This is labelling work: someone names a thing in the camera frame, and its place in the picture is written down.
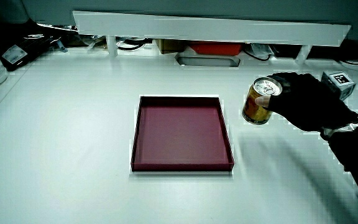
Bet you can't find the brown cardboard box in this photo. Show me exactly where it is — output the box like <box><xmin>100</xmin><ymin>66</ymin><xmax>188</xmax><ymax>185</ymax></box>
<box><xmin>154</xmin><ymin>39</ymin><xmax>188</xmax><ymax>55</ymax></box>

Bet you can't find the red box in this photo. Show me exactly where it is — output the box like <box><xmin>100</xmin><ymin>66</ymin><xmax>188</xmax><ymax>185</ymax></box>
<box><xmin>188</xmin><ymin>42</ymin><xmax>244</xmax><ymax>57</ymax></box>

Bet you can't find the black cable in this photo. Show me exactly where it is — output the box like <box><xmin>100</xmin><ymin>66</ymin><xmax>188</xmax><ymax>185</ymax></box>
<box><xmin>116</xmin><ymin>37</ymin><xmax>154</xmax><ymax>52</ymax></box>
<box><xmin>243</xmin><ymin>46</ymin><xmax>273</xmax><ymax>62</ymax></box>

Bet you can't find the gold red bull can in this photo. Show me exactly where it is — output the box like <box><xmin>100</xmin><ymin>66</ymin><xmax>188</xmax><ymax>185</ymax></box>
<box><xmin>241</xmin><ymin>77</ymin><xmax>283</xmax><ymax>126</ymax></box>

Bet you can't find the white desk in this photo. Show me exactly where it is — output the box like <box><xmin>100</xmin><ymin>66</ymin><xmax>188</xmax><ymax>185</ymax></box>
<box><xmin>0</xmin><ymin>43</ymin><xmax>358</xmax><ymax>224</ymax></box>

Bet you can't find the black bag with white label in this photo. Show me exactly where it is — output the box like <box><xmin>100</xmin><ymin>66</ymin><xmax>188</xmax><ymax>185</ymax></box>
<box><xmin>0</xmin><ymin>18</ymin><xmax>62</xmax><ymax>72</ymax></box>

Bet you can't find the white shelf riser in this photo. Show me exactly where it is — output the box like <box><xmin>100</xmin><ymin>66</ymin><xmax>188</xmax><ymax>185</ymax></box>
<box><xmin>72</xmin><ymin>11</ymin><xmax>352</xmax><ymax>65</ymax></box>

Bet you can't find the dark red tray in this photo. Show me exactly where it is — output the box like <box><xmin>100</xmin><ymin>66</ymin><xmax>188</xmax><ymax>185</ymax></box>
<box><xmin>131</xmin><ymin>95</ymin><xmax>236</xmax><ymax>172</ymax></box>

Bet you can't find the person's right hand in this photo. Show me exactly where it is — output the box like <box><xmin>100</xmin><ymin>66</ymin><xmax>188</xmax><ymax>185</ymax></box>
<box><xmin>255</xmin><ymin>70</ymin><xmax>358</xmax><ymax>133</ymax></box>

